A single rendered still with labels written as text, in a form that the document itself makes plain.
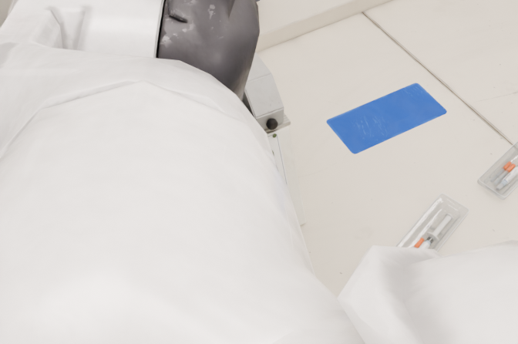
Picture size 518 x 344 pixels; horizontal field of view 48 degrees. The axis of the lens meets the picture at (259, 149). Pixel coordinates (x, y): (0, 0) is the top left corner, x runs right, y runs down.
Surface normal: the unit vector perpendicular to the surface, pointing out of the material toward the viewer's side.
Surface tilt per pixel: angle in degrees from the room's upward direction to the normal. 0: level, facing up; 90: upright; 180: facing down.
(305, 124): 0
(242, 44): 63
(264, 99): 41
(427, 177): 0
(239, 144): 46
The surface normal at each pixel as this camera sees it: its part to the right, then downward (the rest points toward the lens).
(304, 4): 0.00, -0.64
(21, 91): -0.61, -0.56
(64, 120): -0.27, -0.88
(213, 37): 0.36, -0.11
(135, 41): 0.12, -0.01
